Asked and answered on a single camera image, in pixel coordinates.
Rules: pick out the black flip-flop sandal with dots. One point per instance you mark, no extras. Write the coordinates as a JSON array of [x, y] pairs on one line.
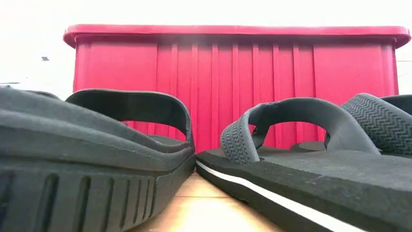
[[322, 180], [380, 122]]

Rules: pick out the red plastic bin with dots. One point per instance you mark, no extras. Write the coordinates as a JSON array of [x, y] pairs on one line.
[[225, 80]]

